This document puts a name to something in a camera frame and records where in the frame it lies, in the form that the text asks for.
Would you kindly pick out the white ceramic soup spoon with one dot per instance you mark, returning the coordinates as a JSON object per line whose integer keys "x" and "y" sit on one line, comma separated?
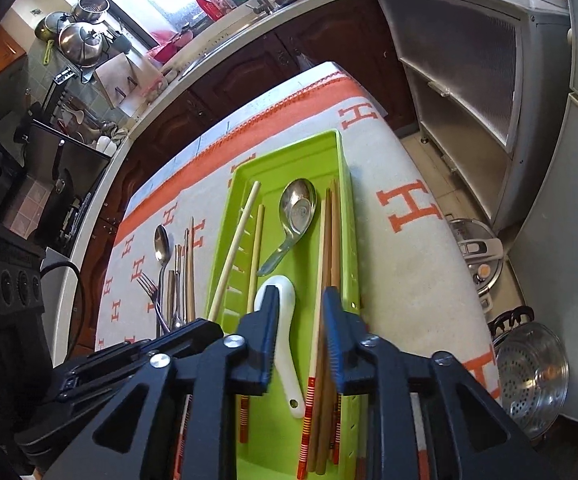
{"x": 284, "y": 365}

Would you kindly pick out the small steel spoon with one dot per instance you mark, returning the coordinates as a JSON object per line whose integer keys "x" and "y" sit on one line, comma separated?
{"x": 178, "y": 270}

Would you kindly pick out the green plastic utensil tray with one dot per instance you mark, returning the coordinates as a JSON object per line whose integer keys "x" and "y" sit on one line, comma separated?
{"x": 272, "y": 450}

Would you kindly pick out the cream chopstick red striped end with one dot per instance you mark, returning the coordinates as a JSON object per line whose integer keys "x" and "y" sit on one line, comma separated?
{"x": 232, "y": 251}

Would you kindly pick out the steel fork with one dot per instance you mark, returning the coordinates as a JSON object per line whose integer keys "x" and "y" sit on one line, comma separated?
{"x": 152, "y": 292}

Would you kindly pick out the large steel spoon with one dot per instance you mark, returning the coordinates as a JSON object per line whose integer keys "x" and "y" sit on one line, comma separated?
{"x": 163, "y": 256}

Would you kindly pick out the cream red-striped chopstick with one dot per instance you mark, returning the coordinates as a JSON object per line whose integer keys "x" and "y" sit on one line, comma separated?
{"x": 311, "y": 379}
{"x": 244, "y": 405}

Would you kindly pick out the wooden lower cabinets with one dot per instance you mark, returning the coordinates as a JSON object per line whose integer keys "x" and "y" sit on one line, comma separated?
{"x": 351, "y": 33}

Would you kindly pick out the black range hood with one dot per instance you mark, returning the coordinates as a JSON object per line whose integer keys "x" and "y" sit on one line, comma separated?
{"x": 70, "y": 169}

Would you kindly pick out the grey frosted door cabinet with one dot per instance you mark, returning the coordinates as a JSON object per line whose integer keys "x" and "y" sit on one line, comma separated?
{"x": 489, "y": 79}

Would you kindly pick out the metal chopstick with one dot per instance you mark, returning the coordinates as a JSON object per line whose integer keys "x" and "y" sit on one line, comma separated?
{"x": 184, "y": 276}

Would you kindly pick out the red spray bottle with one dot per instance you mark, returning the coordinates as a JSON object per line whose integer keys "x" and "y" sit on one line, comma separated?
{"x": 211, "y": 9}

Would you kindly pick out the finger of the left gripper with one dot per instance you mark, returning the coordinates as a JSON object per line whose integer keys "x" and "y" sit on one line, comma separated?
{"x": 124, "y": 359}

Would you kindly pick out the bamboo chopstick red black band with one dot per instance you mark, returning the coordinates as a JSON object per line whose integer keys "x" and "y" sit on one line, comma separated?
{"x": 190, "y": 295}

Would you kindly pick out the white refrigerator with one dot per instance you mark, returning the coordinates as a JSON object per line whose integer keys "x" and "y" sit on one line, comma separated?
{"x": 569, "y": 209}

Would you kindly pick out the orange white H-pattern blanket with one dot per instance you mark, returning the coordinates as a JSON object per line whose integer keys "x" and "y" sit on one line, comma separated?
{"x": 436, "y": 413}

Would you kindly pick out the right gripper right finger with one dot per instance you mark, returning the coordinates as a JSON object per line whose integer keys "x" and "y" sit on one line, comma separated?
{"x": 353, "y": 352}

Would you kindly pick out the electric pressure cooker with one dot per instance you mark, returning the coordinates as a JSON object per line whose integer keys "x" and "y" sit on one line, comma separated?
{"x": 483, "y": 254}

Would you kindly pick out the round steel serving spoon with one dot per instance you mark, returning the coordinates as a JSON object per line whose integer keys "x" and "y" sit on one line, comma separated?
{"x": 296, "y": 211}

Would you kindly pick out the plain brown bamboo chopstick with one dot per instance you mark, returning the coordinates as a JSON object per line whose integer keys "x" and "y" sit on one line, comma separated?
{"x": 335, "y": 259}

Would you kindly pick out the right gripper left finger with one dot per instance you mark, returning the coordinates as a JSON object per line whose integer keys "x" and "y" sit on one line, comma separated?
{"x": 251, "y": 369}

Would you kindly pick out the dark brown wooden chopstick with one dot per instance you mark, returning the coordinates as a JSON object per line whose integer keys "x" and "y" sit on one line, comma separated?
{"x": 321, "y": 349}

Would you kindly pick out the steel steamer pot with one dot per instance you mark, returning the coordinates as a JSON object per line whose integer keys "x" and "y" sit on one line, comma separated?
{"x": 534, "y": 377}

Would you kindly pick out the wooden cutting board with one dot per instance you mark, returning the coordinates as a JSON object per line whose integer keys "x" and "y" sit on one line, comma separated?
{"x": 125, "y": 83}

